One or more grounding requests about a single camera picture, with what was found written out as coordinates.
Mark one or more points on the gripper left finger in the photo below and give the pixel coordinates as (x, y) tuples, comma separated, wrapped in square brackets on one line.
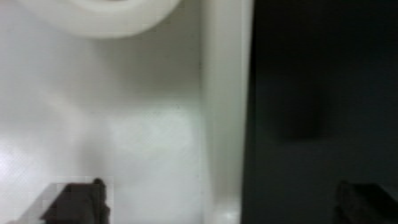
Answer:
[(79, 206)]

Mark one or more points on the white square table top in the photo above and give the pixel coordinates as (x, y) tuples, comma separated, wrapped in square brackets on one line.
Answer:
[(123, 107)]

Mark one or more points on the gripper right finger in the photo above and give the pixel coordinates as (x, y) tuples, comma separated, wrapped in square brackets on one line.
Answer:
[(365, 204)]

